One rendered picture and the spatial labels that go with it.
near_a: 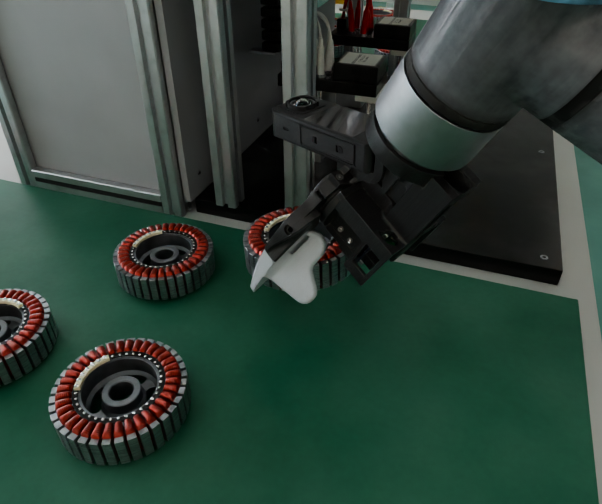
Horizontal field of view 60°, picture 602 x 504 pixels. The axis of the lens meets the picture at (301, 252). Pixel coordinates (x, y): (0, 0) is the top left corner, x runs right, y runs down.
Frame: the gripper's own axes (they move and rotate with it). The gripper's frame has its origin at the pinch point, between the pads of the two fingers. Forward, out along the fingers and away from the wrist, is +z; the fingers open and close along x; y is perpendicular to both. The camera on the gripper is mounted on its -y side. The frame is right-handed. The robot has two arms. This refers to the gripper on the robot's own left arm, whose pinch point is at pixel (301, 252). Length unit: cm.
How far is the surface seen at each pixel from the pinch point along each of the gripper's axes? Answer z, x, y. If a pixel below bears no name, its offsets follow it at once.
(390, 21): 6, 50, -30
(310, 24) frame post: -10.8, 10.9, -17.5
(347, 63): 0.5, 25.9, -19.9
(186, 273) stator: 8.7, -7.5, -6.6
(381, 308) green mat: 3.6, 6.2, 9.1
